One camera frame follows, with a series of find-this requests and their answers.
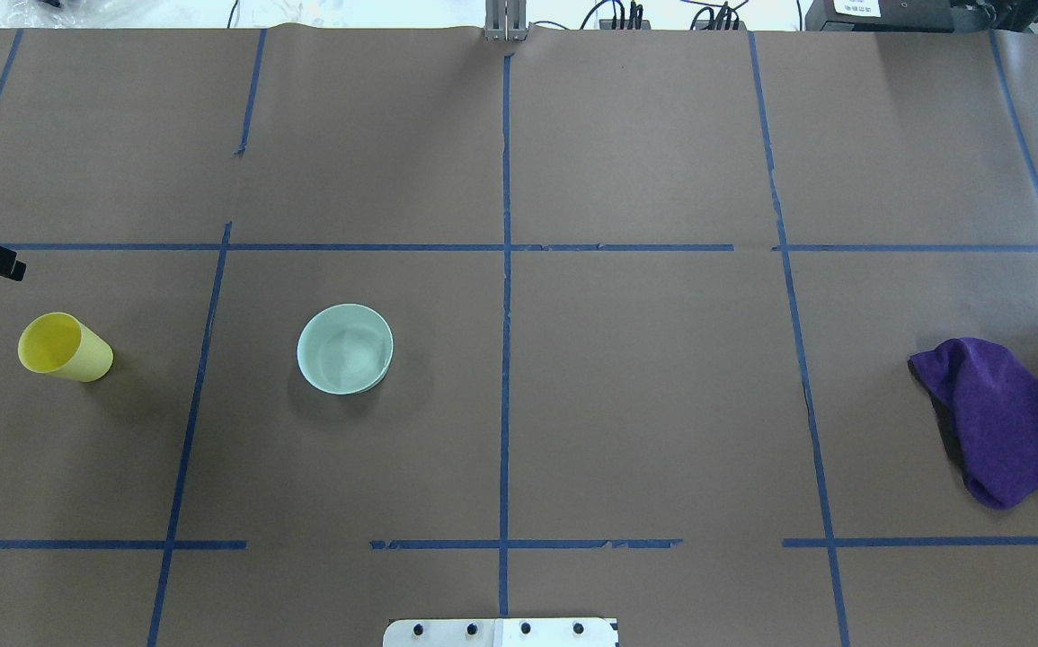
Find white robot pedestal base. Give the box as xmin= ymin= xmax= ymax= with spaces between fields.
xmin=382 ymin=617 xmax=620 ymax=646

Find mint green bowl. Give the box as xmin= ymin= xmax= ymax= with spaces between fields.
xmin=296 ymin=303 xmax=395 ymax=396

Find yellow plastic cup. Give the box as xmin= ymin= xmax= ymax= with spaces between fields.
xmin=17 ymin=312 xmax=113 ymax=384

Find purple cloth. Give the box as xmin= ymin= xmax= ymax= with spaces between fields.
xmin=908 ymin=336 xmax=1038 ymax=511

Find aluminium frame post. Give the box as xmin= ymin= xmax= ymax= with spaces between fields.
xmin=484 ymin=0 xmax=529 ymax=42

